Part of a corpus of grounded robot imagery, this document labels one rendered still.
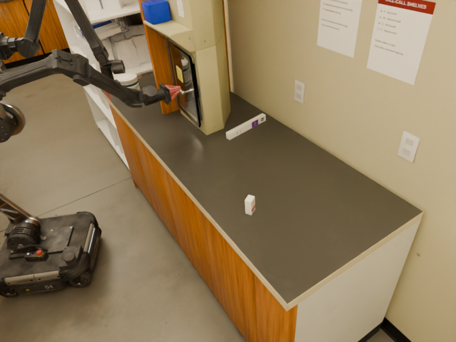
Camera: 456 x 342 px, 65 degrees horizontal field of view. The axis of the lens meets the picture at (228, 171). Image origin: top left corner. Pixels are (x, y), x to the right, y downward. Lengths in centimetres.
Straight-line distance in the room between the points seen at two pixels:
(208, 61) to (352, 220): 100
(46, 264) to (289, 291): 172
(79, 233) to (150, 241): 50
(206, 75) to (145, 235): 142
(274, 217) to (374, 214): 40
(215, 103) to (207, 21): 42
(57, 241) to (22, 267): 24
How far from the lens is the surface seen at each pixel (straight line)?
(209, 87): 188
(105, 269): 270
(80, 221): 275
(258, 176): 167
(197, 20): 175
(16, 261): 271
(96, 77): 162
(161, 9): 190
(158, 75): 215
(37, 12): 212
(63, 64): 153
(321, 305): 144
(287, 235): 142
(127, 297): 251
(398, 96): 152
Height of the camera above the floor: 200
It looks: 38 degrees down
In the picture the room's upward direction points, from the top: 5 degrees counter-clockwise
